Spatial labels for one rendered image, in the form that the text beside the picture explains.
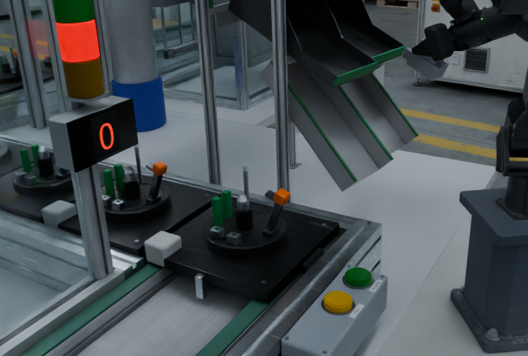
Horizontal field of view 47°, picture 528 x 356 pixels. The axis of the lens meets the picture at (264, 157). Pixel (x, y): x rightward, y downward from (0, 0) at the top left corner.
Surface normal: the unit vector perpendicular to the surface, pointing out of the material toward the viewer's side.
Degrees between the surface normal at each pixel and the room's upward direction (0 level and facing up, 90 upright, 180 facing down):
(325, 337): 0
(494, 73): 90
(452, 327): 0
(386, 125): 45
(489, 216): 0
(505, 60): 90
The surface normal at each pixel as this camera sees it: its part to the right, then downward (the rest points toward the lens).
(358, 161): 0.50, -0.49
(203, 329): -0.04, -0.92
